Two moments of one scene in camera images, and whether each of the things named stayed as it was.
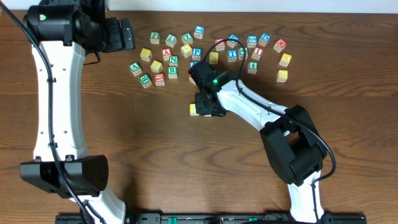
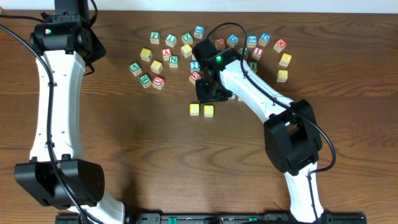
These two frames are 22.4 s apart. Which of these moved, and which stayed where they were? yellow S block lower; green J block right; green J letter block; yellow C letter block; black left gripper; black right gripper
Moved: black right gripper; black left gripper
Stayed: green J letter block; green J block right; yellow C letter block; yellow S block lower
